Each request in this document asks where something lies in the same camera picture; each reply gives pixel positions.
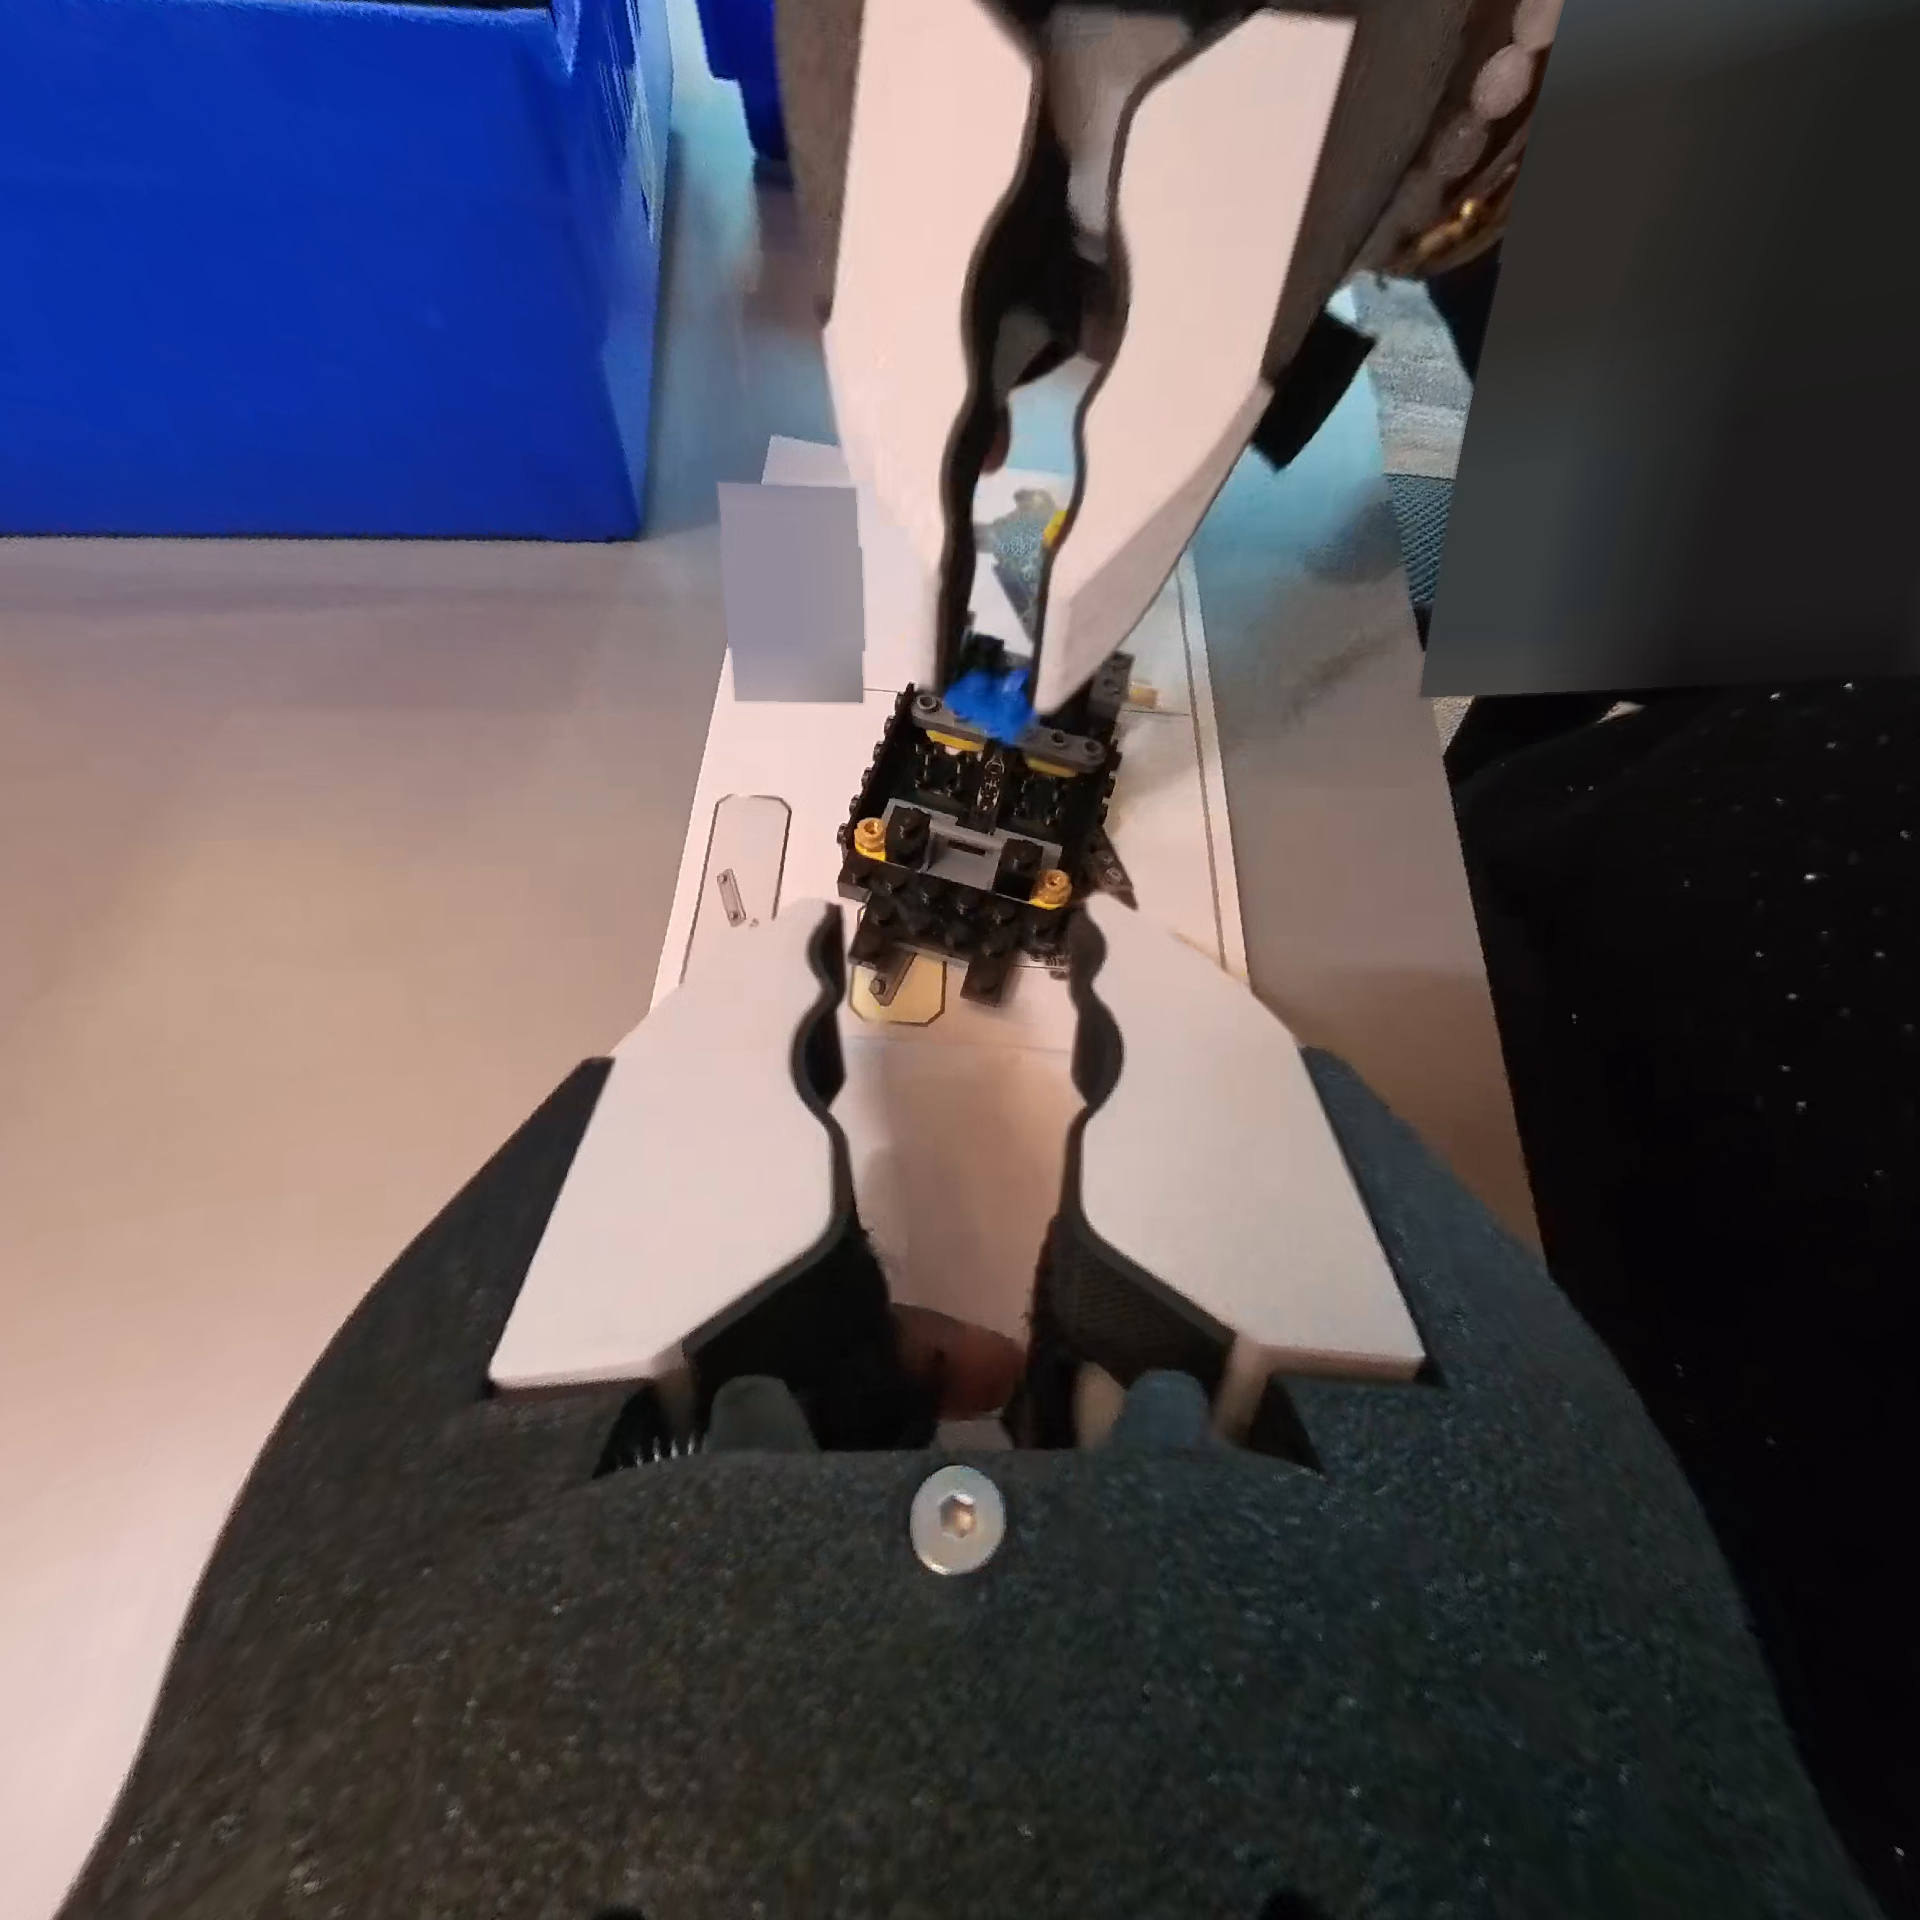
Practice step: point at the blue plastic bin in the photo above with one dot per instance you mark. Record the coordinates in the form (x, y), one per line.
(747, 66)
(300, 271)

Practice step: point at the black lego model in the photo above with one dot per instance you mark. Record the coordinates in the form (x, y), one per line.
(975, 862)

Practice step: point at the small blue lego piece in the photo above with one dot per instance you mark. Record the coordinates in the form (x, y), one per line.
(975, 703)

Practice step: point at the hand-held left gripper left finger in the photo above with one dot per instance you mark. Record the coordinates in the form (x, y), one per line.
(676, 1185)

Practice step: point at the white instruction booklet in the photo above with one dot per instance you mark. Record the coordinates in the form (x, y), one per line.
(750, 758)

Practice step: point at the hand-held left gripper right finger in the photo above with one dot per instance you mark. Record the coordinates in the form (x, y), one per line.
(1245, 1201)

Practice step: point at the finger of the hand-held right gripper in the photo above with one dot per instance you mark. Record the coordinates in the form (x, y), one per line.
(916, 224)
(1215, 254)

